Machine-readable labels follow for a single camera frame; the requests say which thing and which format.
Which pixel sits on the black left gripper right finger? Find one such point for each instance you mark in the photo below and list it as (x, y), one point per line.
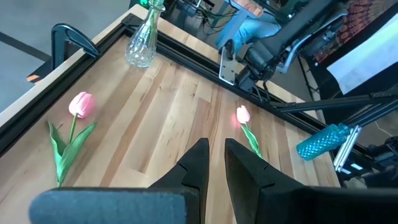
(280, 202)

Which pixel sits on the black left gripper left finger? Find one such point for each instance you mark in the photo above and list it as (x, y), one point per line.
(155, 205)

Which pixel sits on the pink artificial tulip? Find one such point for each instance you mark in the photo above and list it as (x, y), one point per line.
(242, 114)
(81, 105)

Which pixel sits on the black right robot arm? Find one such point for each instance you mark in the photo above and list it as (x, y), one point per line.
(264, 53)

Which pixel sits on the blue textured glass vase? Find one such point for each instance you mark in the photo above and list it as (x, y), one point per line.
(321, 142)

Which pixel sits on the clear cut-glass bud vase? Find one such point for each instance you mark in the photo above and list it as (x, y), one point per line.
(141, 46)

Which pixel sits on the silver aluminium bar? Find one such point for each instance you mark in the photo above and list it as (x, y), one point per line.
(345, 152)

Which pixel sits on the white sheet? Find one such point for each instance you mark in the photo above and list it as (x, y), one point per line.
(367, 59)

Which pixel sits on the person's leg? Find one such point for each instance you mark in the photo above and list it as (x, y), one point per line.
(252, 29)

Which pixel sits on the black table clamp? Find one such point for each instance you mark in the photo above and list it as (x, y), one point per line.
(71, 39)

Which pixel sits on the orange patterned panel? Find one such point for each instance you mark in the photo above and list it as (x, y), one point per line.
(357, 18)

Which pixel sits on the silver bracket plate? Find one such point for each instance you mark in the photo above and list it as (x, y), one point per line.
(228, 70)

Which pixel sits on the black aluminium table frame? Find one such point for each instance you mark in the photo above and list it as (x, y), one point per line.
(192, 58)

